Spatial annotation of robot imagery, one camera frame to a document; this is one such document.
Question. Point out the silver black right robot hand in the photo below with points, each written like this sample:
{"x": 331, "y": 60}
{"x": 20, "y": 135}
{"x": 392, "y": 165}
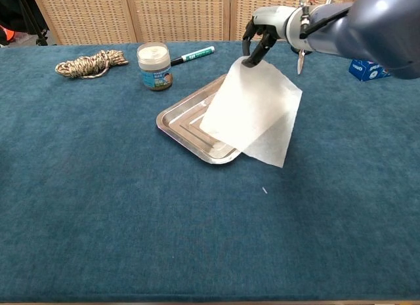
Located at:
{"x": 270, "y": 21}

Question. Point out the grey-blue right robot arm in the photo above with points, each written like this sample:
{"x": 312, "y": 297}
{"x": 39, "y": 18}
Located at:
{"x": 377, "y": 26}

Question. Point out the silver metal tray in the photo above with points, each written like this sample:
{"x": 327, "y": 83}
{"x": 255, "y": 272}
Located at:
{"x": 183, "y": 121}

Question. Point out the green and white marker pen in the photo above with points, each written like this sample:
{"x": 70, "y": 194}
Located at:
{"x": 197, "y": 54}

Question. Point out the wicker folding screen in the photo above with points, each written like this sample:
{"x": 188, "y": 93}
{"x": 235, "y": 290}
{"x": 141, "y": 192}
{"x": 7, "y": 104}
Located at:
{"x": 180, "y": 13}

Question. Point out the slim blue Oreo box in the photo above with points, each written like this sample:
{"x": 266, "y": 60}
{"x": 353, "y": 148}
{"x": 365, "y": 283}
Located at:
{"x": 364, "y": 70}

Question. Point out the clear jar with white lid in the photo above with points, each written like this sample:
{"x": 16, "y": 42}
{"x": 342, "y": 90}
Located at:
{"x": 154, "y": 65}

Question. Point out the black tripod stand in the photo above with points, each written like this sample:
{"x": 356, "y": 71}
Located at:
{"x": 41, "y": 40}

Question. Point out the teal table cloth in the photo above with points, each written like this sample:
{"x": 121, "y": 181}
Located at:
{"x": 98, "y": 187}

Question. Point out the orange object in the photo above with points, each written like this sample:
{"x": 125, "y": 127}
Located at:
{"x": 5, "y": 34}

